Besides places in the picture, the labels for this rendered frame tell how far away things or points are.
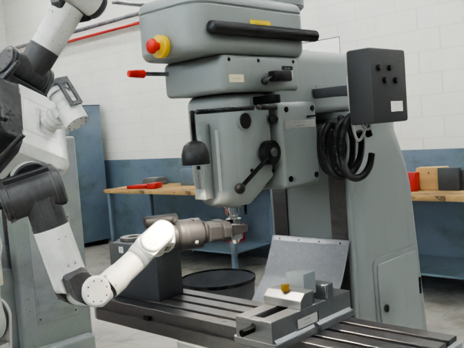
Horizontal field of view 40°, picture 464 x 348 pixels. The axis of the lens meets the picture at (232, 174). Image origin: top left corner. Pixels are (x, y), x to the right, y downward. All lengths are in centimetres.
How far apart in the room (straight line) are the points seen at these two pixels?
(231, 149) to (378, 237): 67
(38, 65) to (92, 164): 733
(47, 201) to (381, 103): 94
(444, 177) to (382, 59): 376
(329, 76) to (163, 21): 63
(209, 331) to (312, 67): 86
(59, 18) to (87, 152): 729
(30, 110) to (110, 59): 755
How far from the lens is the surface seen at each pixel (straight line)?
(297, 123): 192
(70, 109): 171
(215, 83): 172
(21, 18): 1136
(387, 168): 223
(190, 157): 160
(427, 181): 566
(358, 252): 211
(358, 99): 183
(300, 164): 193
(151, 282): 214
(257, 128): 182
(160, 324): 205
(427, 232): 629
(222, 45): 169
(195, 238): 180
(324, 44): 675
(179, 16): 168
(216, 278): 418
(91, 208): 921
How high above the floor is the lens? 153
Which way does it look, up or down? 4 degrees down
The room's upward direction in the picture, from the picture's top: 4 degrees counter-clockwise
